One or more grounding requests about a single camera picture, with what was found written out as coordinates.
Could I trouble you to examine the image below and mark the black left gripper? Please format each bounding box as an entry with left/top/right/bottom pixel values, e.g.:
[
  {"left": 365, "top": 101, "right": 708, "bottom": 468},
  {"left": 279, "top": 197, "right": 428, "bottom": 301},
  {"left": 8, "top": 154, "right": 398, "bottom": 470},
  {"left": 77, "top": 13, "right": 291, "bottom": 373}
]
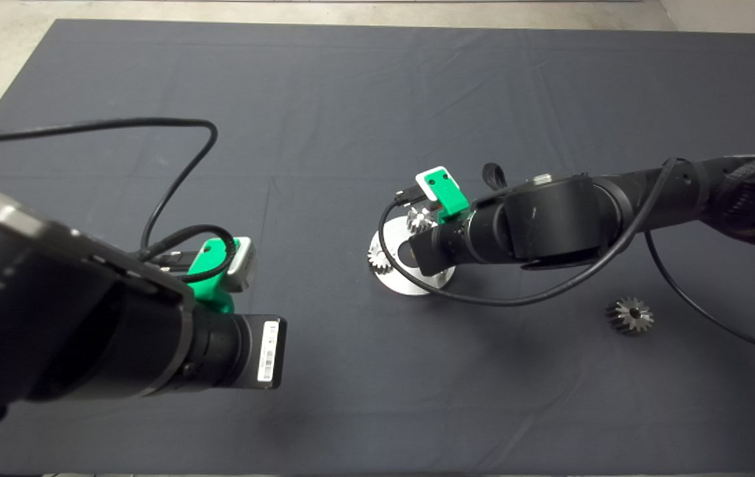
[{"left": 235, "top": 315, "right": 287, "bottom": 390}]

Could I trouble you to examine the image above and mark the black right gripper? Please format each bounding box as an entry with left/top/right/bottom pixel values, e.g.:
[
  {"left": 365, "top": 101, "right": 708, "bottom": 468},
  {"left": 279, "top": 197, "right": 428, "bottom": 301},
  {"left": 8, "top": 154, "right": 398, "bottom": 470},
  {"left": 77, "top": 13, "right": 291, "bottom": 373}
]
[{"left": 409, "top": 227, "right": 464, "bottom": 276}]

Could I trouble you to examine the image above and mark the large steel gear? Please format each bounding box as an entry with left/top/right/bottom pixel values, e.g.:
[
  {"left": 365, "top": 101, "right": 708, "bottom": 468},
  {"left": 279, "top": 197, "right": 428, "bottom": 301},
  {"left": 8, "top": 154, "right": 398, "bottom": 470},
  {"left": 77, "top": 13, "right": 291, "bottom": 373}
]
[{"left": 605, "top": 296, "right": 654, "bottom": 336}]

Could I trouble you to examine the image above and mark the small silver steel gear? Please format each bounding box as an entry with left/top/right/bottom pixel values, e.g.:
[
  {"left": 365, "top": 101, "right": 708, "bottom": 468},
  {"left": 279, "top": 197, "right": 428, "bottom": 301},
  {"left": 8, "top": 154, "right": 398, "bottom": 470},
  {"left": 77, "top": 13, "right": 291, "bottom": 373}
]
[
  {"left": 368, "top": 242, "right": 392, "bottom": 276},
  {"left": 407, "top": 207, "right": 435, "bottom": 233}
]

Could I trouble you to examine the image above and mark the round metal plate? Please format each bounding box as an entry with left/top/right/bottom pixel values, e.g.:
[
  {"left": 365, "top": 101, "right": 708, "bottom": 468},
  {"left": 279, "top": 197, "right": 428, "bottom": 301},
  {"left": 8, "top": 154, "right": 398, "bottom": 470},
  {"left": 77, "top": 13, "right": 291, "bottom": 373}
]
[{"left": 369, "top": 215, "right": 454, "bottom": 297}]

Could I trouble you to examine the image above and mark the dark grey table cloth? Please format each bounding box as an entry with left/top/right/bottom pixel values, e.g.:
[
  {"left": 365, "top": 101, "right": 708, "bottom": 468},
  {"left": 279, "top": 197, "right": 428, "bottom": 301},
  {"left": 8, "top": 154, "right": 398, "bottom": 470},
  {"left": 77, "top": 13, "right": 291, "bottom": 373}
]
[{"left": 0, "top": 20, "right": 755, "bottom": 475}]

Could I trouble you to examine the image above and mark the green right wrist camera mount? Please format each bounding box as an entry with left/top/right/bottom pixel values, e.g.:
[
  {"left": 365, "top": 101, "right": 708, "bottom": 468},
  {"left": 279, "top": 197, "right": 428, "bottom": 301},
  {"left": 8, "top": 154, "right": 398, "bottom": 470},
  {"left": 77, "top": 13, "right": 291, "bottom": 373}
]
[{"left": 424, "top": 168, "right": 471, "bottom": 226}]

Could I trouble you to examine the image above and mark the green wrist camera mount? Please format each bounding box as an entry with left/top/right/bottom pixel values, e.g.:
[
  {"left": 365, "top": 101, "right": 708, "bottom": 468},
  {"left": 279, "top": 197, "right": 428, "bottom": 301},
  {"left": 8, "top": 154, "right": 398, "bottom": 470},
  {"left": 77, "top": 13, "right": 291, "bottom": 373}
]
[
  {"left": 424, "top": 168, "right": 471, "bottom": 226},
  {"left": 187, "top": 237, "right": 242, "bottom": 314}
]

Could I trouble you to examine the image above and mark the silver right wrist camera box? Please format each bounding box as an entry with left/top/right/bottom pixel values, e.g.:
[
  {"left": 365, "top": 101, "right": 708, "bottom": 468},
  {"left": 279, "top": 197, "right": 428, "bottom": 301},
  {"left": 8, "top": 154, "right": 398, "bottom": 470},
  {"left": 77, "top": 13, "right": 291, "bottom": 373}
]
[{"left": 415, "top": 166, "right": 448, "bottom": 203}]

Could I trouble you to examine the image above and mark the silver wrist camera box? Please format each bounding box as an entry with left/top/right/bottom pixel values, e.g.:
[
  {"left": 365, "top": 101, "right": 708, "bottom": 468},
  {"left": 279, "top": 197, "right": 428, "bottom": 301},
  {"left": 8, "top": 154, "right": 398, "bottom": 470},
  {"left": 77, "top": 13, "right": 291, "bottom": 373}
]
[
  {"left": 224, "top": 237, "right": 258, "bottom": 293},
  {"left": 415, "top": 166, "right": 448, "bottom": 203}
]

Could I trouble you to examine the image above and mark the green left wrist camera mount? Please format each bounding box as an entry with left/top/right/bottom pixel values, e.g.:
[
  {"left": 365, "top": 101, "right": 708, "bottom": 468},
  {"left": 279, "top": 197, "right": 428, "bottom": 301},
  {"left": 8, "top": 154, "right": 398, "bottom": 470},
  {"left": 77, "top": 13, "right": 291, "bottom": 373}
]
[{"left": 187, "top": 237, "right": 242, "bottom": 314}]

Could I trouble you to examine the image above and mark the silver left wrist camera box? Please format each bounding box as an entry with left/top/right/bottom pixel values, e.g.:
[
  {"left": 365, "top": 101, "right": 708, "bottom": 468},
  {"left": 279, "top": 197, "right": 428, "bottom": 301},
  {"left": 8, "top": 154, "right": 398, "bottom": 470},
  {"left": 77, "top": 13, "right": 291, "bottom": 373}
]
[{"left": 224, "top": 237, "right": 258, "bottom": 293}]

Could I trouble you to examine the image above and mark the braided black left camera cable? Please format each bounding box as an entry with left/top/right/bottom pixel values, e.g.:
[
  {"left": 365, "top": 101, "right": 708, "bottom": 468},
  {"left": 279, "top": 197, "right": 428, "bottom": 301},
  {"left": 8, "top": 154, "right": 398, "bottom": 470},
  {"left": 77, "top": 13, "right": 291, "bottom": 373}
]
[{"left": 136, "top": 224, "right": 238, "bottom": 284}]

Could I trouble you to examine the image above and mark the smooth black left camera cable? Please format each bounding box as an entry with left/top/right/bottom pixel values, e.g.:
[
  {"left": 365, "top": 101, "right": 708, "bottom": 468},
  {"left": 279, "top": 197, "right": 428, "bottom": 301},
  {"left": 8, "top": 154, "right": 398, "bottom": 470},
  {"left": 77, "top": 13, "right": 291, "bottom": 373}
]
[{"left": 0, "top": 118, "right": 219, "bottom": 256}]

